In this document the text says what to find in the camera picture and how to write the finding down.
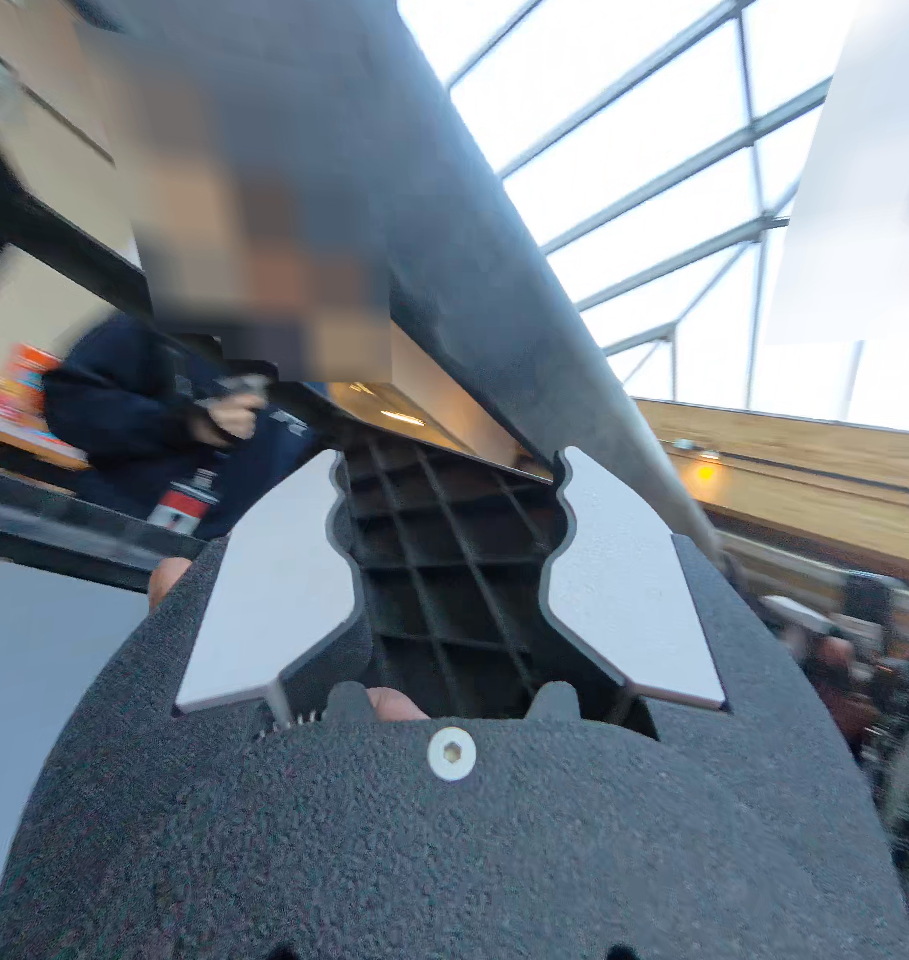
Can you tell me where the grey skylight frame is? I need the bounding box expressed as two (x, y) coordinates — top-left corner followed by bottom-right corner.
(394, 0), (870, 423)

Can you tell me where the orange box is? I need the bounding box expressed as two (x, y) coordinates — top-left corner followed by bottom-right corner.
(0, 342), (66, 423)

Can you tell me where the grey metal beam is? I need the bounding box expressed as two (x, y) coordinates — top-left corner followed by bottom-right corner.
(334, 0), (726, 562)

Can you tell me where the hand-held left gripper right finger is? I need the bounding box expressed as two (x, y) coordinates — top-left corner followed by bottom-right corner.
(539, 447), (727, 711)

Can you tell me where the black ribbed plastic crate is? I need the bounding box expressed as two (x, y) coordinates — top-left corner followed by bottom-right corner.
(333, 429), (639, 723)

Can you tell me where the red and white spray can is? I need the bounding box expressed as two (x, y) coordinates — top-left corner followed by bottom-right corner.
(147, 468), (222, 537)

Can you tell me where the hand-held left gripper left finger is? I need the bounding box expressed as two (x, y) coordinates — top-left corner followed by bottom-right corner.
(175, 448), (367, 730)

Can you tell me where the person's left hand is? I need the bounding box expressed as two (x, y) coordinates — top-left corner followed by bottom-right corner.
(147, 557), (195, 612)

